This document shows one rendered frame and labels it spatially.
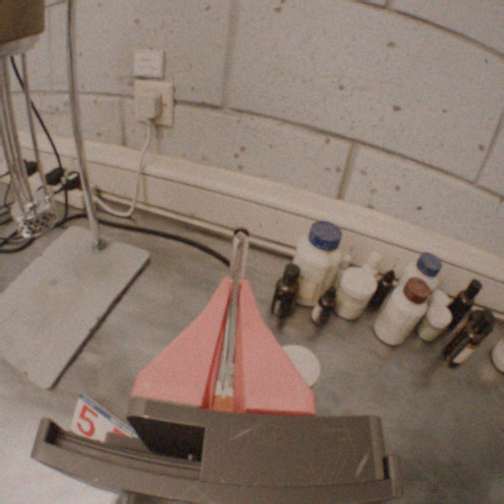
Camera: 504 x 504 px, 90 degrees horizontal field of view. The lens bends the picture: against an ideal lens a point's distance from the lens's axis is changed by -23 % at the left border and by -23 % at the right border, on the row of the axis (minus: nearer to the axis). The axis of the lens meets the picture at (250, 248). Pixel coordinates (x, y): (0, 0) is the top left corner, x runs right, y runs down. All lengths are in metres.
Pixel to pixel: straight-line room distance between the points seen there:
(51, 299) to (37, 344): 0.09
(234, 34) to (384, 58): 0.23
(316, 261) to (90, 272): 0.36
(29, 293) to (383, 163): 0.62
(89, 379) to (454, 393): 0.54
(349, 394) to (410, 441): 0.12
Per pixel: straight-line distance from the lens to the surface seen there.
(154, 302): 0.51
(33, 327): 0.53
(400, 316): 0.49
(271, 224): 0.58
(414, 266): 0.54
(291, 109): 0.54
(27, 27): 0.37
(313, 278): 0.48
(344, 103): 0.52
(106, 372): 0.46
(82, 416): 0.42
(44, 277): 0.59
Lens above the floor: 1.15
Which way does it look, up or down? 41 degrees down
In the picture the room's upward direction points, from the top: 8 degrees clockwise
